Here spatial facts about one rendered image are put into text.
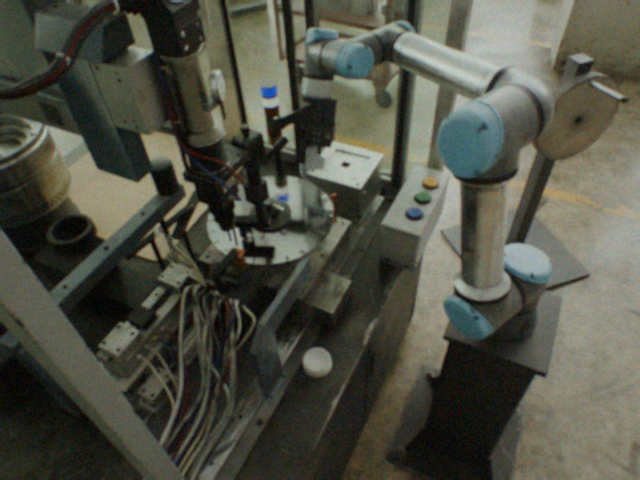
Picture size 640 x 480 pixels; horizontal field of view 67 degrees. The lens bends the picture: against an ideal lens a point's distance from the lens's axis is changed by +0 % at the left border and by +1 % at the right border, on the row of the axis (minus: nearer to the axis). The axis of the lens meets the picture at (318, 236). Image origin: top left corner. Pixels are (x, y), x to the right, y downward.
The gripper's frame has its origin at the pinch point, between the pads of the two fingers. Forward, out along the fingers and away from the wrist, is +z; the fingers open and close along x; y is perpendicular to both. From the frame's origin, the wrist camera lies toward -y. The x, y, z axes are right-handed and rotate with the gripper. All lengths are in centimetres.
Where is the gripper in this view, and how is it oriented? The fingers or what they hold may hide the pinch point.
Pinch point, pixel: (302, 173)
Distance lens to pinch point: 129.1
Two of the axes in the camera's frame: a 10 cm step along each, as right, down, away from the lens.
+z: -0.9, 9.1, 4.1
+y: 9.9, 1.4, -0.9
